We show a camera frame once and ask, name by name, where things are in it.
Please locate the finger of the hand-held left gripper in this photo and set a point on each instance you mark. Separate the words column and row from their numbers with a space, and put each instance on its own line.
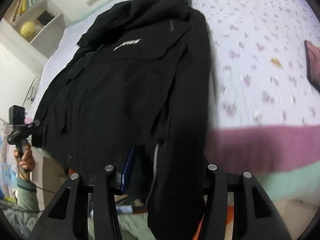
column 35, row 124

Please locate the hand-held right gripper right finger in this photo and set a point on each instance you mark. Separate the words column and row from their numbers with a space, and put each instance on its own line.
column 217, row 187

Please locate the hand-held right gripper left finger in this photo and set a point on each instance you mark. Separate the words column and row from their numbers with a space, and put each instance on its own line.
column 128, row 170

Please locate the black hooded jacket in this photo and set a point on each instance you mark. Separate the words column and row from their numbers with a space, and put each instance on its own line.
column 125, row 92

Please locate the person's left forearm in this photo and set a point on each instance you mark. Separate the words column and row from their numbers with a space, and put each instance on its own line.
column 27, row 192

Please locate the person's left hand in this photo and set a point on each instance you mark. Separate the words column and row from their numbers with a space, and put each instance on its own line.
column 26, row 161

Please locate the blue patterned mat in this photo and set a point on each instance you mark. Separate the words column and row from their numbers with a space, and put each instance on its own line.
column 6, row 170

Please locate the pink bed sheet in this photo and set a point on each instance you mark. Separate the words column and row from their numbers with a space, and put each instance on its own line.
column 262, row 145

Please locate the floral bed sheet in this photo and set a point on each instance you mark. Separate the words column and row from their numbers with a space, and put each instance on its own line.
column 287, row 182

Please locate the white bookshelf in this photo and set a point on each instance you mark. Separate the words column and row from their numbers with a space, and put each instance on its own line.
column 47, row 37

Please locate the person's green quilted coat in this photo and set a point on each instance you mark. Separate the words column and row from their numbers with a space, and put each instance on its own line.
column 17, row 220

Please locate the yellow globe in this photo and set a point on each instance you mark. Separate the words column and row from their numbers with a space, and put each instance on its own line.
column 27, row 28

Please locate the row of books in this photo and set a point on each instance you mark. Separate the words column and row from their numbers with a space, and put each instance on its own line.
column 27, row 0

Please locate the floral quilted bed cover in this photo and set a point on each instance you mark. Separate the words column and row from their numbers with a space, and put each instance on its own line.
column 262, row 30

